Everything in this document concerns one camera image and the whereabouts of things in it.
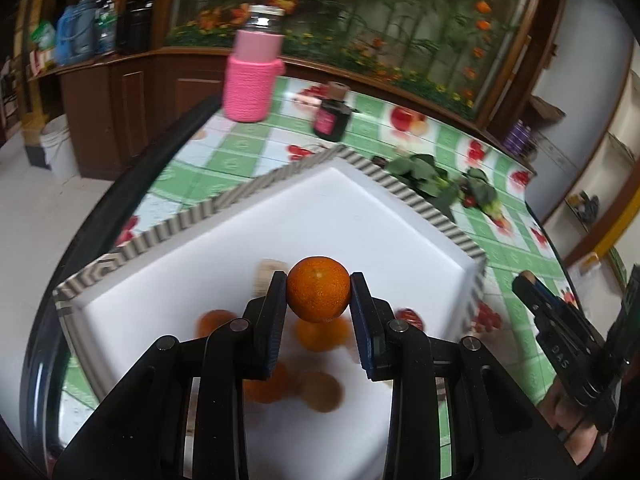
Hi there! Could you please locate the orange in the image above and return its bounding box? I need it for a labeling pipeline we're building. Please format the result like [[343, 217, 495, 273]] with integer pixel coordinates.
[[294, 317, 353, 352], [286, 256, 351, 323], [196, 309, 238, 338], [243, 360, 291, 403]]

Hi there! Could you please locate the leafy green vegetable bunch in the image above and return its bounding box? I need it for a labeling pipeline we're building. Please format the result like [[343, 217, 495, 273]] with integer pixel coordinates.
[[387, 154, 461, 211], [460, 167, 503, 226]]

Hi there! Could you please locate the red date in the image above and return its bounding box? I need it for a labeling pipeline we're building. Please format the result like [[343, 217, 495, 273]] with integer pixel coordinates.
[[394, 307, 427, 332]]

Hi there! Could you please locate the pink knitted-sleeve bottle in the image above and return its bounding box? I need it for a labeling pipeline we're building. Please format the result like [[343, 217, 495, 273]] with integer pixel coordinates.
[[221, 5, 286, 123]]

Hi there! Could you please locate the small dark jar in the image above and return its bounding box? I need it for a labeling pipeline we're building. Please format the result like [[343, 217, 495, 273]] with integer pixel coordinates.
[[313, 81, 353, 142]]

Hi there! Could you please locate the person's right hand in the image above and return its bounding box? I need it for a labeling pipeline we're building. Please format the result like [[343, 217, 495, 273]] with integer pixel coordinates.
[[547, 385, 603, 466]]

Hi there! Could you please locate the green packet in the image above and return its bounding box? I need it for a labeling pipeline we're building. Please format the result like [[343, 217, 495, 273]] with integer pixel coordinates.
[[30, 20, 58, 68]]

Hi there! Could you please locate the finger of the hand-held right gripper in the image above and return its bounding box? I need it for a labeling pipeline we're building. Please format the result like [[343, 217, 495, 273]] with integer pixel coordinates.
[[512, 270, 616, 433], [542, 291, 608, 356]]

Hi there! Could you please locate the large dark container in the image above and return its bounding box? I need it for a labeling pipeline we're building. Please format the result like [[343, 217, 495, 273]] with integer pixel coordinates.
[[117, 0, 156, 56]]

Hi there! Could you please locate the glass-fronted artificial flower display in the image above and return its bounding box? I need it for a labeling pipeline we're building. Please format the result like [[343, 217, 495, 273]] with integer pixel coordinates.
[[165, 0, 546, 121]]

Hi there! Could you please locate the green checked fruit-print tablecloth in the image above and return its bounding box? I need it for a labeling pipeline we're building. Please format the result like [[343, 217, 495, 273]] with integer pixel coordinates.
[[57, 76, 583, 480]]

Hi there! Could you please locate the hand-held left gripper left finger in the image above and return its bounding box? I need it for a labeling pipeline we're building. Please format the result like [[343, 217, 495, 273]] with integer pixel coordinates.
[[60, 270, 288, 480]]

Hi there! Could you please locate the beige cork-like piece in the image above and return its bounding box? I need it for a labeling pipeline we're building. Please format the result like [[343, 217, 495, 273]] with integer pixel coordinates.
[[252, 258, 288, 296]]

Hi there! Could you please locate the white plastic bucket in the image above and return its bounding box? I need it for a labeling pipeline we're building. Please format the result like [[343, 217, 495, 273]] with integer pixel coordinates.
[[40, 115, 81, 181]]

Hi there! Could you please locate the wooden low cabinet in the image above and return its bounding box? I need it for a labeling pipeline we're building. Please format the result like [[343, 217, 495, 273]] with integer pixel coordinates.
[[55, 47, 236, 181]]

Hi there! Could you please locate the round brown fruit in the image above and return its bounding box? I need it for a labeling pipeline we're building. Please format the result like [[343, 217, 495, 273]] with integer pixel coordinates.
[[299, 371, 346, 413]]

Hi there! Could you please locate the clear bottle with green label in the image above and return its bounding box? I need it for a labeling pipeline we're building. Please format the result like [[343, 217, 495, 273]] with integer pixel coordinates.
[[95, 0, 121, 56]]

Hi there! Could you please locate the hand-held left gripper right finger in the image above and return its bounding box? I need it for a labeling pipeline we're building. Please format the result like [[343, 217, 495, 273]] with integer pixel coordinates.
[[350, 271, 581, 480]]

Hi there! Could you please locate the blue plastic jug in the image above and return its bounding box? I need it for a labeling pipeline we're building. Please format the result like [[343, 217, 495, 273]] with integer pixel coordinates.
[[55, 2, 98, 66]]

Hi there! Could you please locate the white tray with striped rim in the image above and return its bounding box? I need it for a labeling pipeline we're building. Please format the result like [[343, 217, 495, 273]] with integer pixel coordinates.
[[52, 146, 488, 480]]

